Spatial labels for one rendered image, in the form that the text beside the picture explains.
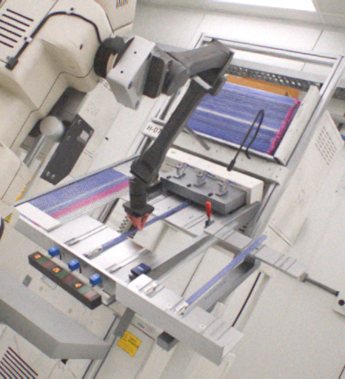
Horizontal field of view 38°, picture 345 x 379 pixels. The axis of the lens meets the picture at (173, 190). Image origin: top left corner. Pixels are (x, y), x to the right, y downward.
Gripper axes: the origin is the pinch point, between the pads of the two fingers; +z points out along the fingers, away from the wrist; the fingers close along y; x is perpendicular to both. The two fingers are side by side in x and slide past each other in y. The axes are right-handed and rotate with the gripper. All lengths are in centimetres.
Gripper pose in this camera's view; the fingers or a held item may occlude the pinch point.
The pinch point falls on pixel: (139, 227)
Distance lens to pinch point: 180.2
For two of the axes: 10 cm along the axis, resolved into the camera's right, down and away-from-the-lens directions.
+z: 0.1, 8.8, 4.7
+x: -7.0, 3.4, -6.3
